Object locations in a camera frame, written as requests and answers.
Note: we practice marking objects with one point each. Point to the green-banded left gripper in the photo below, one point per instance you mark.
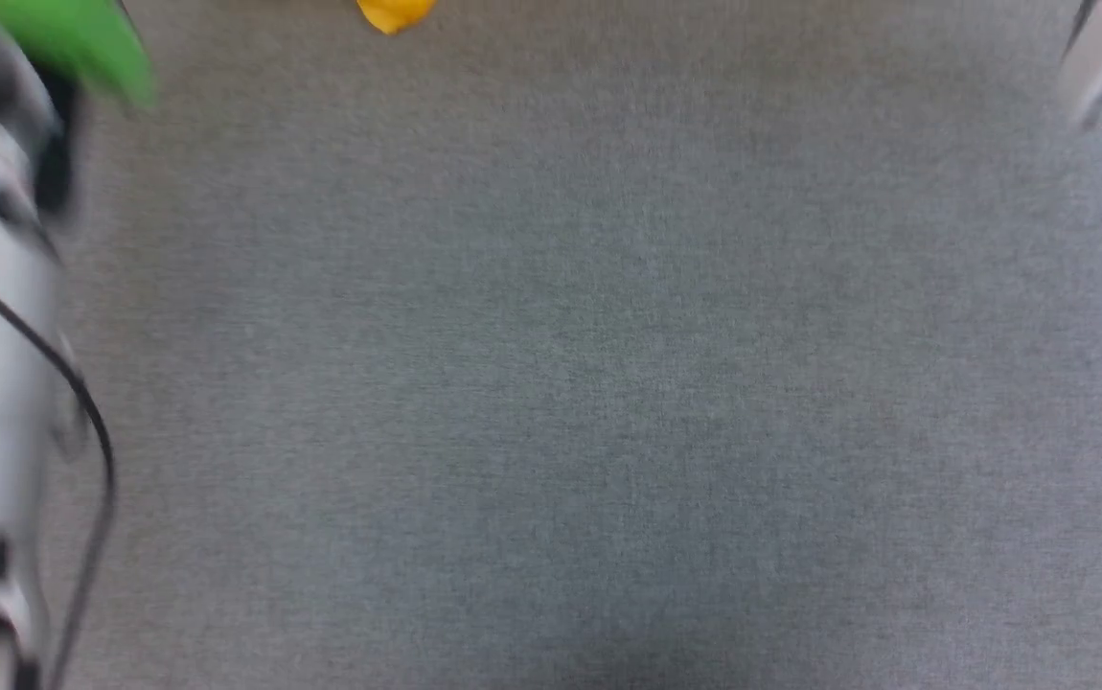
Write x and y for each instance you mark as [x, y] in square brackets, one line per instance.
[81, 38]

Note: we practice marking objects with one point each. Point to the yellow garment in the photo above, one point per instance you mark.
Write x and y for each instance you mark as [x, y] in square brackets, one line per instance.
[395, 13]

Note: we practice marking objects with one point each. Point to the grey fabric table cover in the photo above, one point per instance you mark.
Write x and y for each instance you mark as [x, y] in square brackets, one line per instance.
[561, 383]

